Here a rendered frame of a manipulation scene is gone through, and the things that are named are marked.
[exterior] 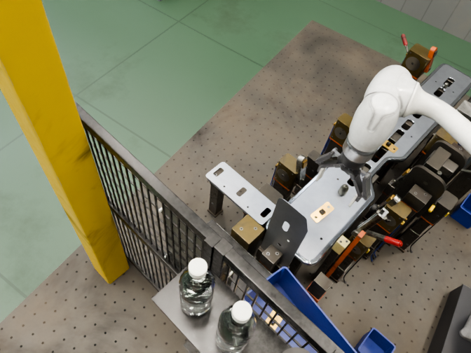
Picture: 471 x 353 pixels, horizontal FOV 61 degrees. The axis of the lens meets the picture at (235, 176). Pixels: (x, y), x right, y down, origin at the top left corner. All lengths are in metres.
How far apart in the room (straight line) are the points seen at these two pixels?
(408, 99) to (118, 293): 1.21
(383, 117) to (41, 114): 0.77
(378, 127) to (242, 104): 1.21
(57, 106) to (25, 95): 0.08
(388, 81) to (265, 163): 0.92
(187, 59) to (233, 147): 1.63
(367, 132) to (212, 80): 2.36
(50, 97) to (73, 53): 2.78
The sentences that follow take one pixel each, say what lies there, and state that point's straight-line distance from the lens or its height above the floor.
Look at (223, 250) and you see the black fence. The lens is 0.78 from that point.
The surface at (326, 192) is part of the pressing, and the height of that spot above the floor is 1.00.
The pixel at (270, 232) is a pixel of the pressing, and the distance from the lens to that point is 1.28.
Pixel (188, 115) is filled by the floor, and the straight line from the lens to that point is 3.05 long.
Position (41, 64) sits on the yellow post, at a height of 1.75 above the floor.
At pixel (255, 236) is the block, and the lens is 1.35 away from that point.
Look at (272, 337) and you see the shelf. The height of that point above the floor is 1.43.
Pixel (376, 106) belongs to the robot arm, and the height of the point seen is 1.57.
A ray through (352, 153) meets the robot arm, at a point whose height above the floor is 1.40.
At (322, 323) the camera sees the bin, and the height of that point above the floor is 1.11.
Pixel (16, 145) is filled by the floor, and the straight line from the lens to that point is 3.08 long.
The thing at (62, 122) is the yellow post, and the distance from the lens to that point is 0.92.
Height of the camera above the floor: 2.26
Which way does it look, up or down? 56 degrees down
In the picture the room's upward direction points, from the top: 10 degrees clockwise
